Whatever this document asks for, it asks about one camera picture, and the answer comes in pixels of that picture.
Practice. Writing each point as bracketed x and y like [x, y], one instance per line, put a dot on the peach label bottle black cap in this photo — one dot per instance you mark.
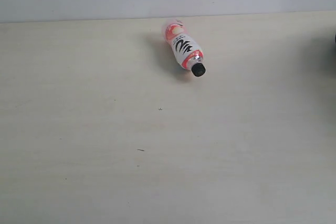
[187, 51]

